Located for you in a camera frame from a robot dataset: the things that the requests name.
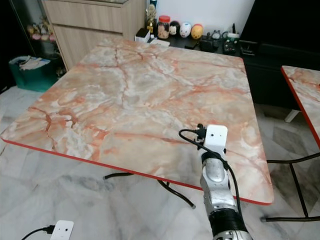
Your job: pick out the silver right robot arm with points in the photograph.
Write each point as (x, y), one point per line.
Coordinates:
(217, 190)

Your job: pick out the green storage bin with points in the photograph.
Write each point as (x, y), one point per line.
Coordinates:
(32, 80)

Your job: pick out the white papers in bin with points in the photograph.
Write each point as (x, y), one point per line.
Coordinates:
(32, 63)

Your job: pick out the dark glass display cabinet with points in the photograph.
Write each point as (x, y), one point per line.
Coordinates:
(37, 30)

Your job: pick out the light wooden cabinet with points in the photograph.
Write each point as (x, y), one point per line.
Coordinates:
(90, 27)

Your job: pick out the small white box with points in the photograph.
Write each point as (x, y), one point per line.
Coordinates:
(142, 35)

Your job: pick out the gold trophy figurine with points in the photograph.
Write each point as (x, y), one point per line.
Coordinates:
(151, 18)

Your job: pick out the red lid snack jar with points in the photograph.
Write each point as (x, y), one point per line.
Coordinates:
(163, 28)

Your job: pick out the black egg figurine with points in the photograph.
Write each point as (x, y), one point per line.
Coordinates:
(174, 29)

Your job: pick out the white egg figurine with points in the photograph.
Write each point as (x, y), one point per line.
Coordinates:
(186, 30)

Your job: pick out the orange egg figurine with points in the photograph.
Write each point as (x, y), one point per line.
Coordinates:
(197, 31)

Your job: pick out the small dark cat figurine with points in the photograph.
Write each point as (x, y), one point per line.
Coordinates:
(215, 35)

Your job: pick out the green white bottle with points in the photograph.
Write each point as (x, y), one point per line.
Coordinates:
(232, 40)

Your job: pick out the white furniture leg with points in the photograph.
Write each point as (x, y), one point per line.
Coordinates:
(292, 116)

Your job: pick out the black television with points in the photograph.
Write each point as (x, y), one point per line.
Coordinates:
(280, 20)

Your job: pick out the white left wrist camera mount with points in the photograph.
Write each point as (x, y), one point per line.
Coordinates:
(63, 230)

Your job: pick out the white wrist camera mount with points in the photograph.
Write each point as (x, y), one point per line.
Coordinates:
(63, 230)
(216, 138)

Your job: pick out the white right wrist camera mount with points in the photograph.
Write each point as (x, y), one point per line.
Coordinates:
(216, 138)

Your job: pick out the black side table leg frame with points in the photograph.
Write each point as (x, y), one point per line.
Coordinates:
(290, 218)

